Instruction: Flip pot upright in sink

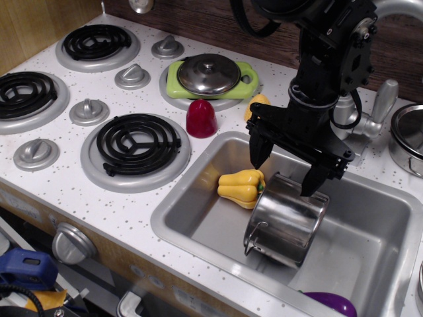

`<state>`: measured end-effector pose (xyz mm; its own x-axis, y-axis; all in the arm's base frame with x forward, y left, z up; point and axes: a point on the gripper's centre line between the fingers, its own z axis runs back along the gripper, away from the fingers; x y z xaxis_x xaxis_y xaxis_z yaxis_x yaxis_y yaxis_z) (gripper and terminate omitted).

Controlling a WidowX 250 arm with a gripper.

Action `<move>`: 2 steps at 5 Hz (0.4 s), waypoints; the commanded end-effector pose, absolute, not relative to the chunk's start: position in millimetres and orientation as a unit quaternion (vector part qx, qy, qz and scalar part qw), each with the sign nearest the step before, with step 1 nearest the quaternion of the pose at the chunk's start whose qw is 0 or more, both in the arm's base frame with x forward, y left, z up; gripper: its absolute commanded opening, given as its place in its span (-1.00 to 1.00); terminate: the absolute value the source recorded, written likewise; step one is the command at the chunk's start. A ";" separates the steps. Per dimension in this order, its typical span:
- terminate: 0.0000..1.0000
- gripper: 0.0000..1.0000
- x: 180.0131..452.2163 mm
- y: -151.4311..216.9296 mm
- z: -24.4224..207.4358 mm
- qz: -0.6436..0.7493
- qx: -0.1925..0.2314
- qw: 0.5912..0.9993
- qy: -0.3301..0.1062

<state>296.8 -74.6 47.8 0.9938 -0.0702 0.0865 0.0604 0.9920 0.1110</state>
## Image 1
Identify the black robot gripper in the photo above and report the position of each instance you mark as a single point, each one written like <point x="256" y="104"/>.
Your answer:
<point x="303" y="129"/>

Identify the stainless steel pot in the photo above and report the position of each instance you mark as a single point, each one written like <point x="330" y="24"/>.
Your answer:
<point x="283" y="223"/>

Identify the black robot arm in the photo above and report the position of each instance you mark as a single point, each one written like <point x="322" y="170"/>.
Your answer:
<point x="334" y="47"/>

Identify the stainless steel sink basin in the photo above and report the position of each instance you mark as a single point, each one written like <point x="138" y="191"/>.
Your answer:
<point x="354" y="237"/>

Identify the steel pot lid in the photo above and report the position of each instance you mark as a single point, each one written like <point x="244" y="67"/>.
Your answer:
<point x="208" y="74"/>

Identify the steel pot on counter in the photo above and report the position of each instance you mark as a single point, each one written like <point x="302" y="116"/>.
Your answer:
<point x="405" y="145"/>

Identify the yellow toy bell pepper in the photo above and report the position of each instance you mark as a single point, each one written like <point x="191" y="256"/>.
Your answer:
<point x="242" y="188"/>

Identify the silver faucet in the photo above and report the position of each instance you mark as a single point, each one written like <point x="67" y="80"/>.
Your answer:
<point x="356" y="128"/>

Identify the red toy cup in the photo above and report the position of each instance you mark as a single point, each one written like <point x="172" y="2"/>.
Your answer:
<point x="201" y="121"/>

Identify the purple toy eggplant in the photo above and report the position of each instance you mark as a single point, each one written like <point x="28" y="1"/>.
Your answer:
<point x="335" y="302"/>

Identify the black coil burner front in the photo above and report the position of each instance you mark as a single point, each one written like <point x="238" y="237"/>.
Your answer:
<point x="137" y="144"/>

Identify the black coil burner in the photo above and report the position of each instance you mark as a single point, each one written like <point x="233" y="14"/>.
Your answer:
<point x="137" y="144"/>
<point x="25" y="93"/>
<point x="96" y="42"/>

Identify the silver stove knob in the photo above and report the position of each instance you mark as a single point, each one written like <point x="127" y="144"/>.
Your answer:
<point x="36" y="155"/>
<point x="89" y="112"/>
<point x="168" y="48"/>
<point x="132" y="78"/>

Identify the silver oven front knob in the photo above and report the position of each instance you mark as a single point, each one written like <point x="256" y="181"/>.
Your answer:
<point x="71" y="246"/>

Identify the black coil burner back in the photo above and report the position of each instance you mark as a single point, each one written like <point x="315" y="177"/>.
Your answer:
<point x="96" y="42"/>

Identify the black coil burner left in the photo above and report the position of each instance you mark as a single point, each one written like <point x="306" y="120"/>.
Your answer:
<point x="25" y="93"/>

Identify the blue clamp tool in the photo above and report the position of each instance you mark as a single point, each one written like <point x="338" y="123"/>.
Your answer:
<point x="29" y="269"/>

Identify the silver wall knob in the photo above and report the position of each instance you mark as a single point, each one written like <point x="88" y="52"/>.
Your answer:
<point x="141" y="6"/>

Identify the silver oven door handle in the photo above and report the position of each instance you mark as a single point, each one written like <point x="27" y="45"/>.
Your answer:
<point x="129" y="305"/>

